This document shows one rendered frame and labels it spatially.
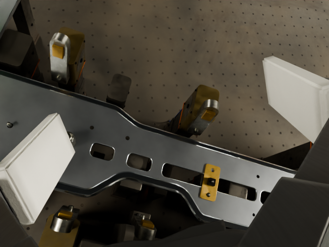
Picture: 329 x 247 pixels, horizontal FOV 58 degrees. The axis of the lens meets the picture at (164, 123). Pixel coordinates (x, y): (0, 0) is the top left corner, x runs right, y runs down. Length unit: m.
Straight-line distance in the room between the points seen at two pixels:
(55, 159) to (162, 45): 1.04
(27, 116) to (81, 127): 0.12
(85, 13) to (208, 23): 0.50
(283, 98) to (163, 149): 0.56
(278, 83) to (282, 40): 1.29
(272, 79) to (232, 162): 0.59
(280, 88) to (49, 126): 0.13
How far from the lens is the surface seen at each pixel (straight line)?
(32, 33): 1.11
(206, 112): 0.67
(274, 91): 0.18
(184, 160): 0.71
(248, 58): 1.31
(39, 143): 0.17
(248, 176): 0.78
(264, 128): 1.21
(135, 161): 0.70
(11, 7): 0.86
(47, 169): 0.17
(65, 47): 0.66
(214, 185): 0.72
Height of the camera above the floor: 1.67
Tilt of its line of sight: 67 degrees down
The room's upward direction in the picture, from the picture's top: 38 degrees clockwise
